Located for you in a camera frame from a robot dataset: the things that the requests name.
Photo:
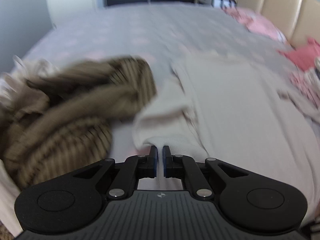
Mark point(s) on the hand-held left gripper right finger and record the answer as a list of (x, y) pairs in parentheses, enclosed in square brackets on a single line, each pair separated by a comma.
[(164, 163)]

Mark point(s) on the coral pink pillow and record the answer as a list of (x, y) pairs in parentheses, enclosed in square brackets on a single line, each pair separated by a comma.
[(303, 53)]

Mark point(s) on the beige padded headboard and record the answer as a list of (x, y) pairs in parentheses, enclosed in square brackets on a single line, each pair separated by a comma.
[(280, 7)]

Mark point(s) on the cream sweater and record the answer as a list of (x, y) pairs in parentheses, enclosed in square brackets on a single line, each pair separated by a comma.
[(225, 105)]

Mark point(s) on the grey pink-dotted bed sheet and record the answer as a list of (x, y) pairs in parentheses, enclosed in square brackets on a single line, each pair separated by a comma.
[(112, 30)]

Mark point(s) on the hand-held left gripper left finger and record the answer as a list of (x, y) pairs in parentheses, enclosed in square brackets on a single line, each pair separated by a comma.
[(155, 163)]

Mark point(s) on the stack of folded clothes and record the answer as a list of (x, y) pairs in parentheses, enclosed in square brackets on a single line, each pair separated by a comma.
[(306, 87)]

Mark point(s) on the brown striped garment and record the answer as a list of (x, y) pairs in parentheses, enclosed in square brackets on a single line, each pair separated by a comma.
[(75, 115)]

